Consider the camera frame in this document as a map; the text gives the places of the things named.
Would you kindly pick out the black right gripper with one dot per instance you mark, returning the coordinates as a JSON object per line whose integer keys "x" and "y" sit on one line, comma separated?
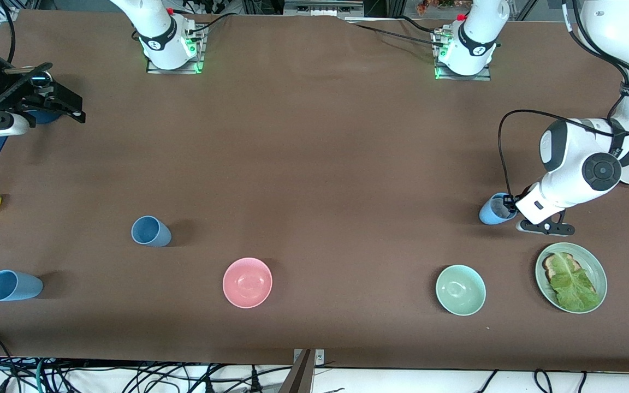
{"x": 24, "y": 94}

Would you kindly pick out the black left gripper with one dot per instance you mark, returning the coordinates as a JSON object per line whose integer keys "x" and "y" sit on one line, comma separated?
{"x": 510, "y": 203}

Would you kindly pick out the blue plastic cup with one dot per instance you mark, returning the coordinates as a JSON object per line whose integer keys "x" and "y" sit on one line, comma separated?
{"x": 159, "y": 236}
{"x": 489, "y": 215}
{"x": 19, "y": 286}

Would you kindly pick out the crumpled white paper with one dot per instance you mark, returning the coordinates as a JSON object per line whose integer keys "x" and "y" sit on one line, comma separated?
{"x": 498, "y": 210}

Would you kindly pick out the glass pot lid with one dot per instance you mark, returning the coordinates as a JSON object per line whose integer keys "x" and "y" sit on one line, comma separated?
{"x": 28, "y": 67}

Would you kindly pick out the toast slice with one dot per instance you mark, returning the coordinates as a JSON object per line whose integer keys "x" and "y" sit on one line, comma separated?
{"x": 552, "y": 267}

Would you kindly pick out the light green bowl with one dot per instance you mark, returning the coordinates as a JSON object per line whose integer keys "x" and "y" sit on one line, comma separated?
{"x": 460, "y": 290}

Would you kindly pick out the green lettuce leaf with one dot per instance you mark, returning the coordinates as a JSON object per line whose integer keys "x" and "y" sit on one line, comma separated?
{"x": 574, "y": 286}

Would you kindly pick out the light green plate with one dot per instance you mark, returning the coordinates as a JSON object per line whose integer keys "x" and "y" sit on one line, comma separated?
{"x": 598, "y": 267}

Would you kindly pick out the dried flower bunch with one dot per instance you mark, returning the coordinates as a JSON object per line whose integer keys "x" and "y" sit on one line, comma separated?
{"x": 440, "y": 5}

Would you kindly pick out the pink bowl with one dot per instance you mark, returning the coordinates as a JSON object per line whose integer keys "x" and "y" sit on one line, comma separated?
{"x": 247, "y": 283}

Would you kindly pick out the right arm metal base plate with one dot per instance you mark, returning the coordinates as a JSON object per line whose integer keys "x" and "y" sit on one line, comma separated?
{"x": 153, "y": 69}

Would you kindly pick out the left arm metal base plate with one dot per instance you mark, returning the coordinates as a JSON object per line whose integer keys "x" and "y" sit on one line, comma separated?
{"x": 443, "y": 75}

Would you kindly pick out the small metal table bracket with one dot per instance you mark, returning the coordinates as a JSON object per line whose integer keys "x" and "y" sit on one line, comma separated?
{"x": 320, "y": 357}

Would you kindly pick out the grey metal frame beam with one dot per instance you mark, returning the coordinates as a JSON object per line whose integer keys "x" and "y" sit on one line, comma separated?
{"x": 322, "y": 7}

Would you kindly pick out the dark camera mount pole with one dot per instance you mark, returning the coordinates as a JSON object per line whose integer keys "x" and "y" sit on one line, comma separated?
{"x": 299, "y": 376}

